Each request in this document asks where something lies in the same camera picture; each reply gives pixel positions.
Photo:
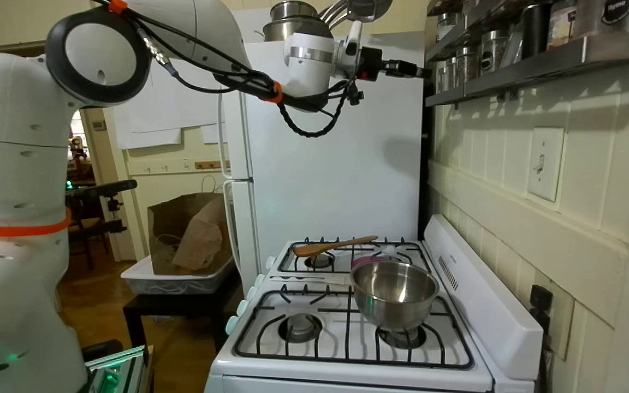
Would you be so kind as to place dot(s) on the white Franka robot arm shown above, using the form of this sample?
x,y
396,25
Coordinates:
x,y
15,181

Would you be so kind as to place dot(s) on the black stove grate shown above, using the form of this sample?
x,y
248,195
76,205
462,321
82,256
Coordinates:
x,y
327,340
327,262

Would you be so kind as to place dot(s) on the white light switch plate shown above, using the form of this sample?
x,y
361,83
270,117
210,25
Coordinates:
x,y
544,165

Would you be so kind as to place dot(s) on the black low table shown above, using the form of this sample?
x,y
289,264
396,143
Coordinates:
x,y
175,306

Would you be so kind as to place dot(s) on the steel metal bowl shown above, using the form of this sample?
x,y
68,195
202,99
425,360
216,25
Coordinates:
x,y
393,296

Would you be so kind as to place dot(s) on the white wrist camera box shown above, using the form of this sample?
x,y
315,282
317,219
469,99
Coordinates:
x,y
351,47

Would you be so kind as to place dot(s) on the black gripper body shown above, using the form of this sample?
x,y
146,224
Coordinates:
x,y
375,63

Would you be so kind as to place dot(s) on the white refrigerator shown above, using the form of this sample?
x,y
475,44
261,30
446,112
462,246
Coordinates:
x,y
327,188

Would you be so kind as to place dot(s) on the wooden spoon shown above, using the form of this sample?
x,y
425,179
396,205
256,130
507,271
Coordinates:
x,y
327,247

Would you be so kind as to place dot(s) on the white gas stove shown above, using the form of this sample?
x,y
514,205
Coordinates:
x,y
475,320

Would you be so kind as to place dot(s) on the brown paper bag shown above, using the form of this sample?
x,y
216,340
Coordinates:
x,y
191,237

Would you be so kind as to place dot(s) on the steel pots stack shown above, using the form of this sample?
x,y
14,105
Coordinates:
x,y
294,25

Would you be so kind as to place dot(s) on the black wall outlet plug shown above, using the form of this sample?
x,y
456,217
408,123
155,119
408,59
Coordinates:
x,y
540,306

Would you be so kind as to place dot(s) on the steel wall spice rack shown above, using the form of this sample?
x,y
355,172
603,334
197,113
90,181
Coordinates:
x,y
540,65

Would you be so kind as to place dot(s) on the black tall spice bottle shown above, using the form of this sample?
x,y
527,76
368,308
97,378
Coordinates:
x,y
535,28

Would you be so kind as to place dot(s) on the white paper sheet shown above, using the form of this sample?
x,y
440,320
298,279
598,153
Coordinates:
x,y
153,110

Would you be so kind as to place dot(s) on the green lit controller box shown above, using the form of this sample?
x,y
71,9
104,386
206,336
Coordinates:
x,y
118,372

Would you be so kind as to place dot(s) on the white plastic tray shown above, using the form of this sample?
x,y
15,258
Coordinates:
x,y
146,279

